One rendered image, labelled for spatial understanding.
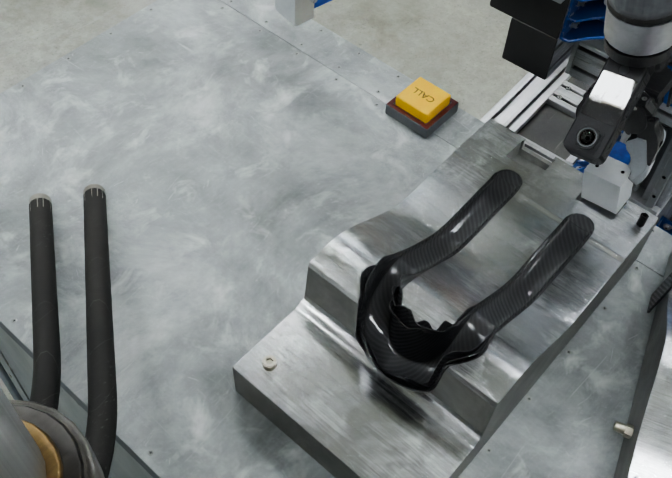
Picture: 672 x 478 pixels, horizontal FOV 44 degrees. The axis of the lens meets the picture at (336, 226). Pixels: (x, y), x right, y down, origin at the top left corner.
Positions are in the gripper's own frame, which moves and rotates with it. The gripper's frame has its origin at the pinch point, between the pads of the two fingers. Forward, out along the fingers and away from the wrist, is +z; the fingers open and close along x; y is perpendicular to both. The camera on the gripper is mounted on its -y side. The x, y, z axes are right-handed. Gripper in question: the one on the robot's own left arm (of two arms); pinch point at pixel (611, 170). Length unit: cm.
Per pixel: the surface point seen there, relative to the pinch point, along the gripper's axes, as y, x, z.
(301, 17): -2, 50, -5
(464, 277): -22.9, 5.5, 0.2
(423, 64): 78, 100, 93
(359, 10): 85, 131, 90
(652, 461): -27.1, -21.4, 6.5
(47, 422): -65, -1, -45
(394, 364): -36.1, 5.5, 1.6
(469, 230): -15.5, 10.3, 3.0
